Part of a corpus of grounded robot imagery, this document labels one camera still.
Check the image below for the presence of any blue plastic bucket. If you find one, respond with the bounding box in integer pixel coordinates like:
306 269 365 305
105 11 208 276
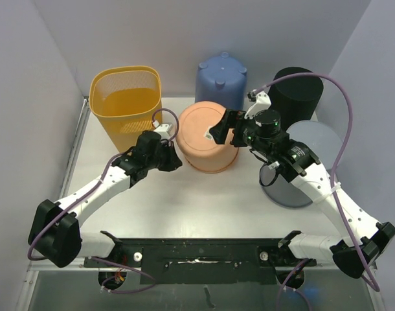
195 52 247 110

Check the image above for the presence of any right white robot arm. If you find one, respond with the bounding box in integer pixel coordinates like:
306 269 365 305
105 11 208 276
209 109 395 279

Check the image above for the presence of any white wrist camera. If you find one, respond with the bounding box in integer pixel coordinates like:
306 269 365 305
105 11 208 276
152 120 175 140
244 90 271 120

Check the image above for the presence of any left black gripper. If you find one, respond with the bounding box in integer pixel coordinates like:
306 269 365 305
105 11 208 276
146 141 182 172

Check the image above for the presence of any grey plastic bucket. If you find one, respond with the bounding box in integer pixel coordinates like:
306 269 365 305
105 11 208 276
260 121 342 208

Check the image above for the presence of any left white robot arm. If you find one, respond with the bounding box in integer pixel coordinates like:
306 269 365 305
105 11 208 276
27 127 182 268

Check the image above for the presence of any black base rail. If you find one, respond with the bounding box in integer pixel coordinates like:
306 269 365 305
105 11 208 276
84 238 300 285

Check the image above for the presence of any black ribbed bucket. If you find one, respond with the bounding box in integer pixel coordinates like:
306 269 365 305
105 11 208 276
267 76 324 130

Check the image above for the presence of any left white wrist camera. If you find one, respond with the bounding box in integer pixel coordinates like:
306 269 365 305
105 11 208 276
152 120 175 140

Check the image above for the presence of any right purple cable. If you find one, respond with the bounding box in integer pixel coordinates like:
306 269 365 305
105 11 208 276
249 72 381 311

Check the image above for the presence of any yellow slotted basket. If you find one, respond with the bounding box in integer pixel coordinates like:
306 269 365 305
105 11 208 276
89 65 163 152

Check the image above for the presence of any orange bucket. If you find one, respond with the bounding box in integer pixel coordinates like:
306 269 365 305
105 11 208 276
175 101 239 174

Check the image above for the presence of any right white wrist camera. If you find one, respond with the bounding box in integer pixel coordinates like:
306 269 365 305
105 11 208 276
244 90 271 120

